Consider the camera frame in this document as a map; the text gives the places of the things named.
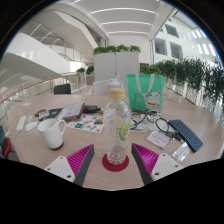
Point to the white ceramic mug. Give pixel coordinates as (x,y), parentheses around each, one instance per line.
(50,133)

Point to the colourful sticker sheet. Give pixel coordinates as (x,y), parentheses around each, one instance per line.
(86,124)

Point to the white planter cabinet with greenery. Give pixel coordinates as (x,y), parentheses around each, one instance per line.
(115,66)

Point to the clear plastic bag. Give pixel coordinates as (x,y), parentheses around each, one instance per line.
(181,152)

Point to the green cat print tote bag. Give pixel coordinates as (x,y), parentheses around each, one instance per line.
(146,93)

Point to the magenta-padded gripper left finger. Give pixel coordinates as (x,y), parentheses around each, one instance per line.
(58,166)

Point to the small potted plant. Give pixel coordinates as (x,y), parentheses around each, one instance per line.
(81,71)
(90,70)

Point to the black office chair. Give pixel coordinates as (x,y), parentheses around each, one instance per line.
(62,89)

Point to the white power adapter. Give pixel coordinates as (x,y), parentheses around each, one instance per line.
(20,123)

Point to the white printed card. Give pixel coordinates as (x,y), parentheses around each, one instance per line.
(158,140)

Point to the white computer mouse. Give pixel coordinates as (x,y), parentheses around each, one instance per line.
(31,126)

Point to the clear plastic bottle lime label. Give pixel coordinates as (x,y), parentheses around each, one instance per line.
(116,126)

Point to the black power brick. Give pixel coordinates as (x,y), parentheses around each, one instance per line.
(91,109)

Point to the flat round red coaster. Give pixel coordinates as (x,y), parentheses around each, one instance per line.
(108,166)

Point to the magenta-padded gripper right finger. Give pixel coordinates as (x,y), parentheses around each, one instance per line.
(165,166)

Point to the dark blue keyboard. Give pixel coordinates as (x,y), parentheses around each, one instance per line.
(186,135)

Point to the clear shaker bottle white lid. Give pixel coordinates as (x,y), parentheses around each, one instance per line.
(115,81)

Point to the ceiling strip lights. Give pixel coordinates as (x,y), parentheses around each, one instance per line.
(125,20)

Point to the row of potted trees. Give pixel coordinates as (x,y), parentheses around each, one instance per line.
(193,80)

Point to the black flat device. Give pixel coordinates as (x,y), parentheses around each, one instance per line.
(50,113)

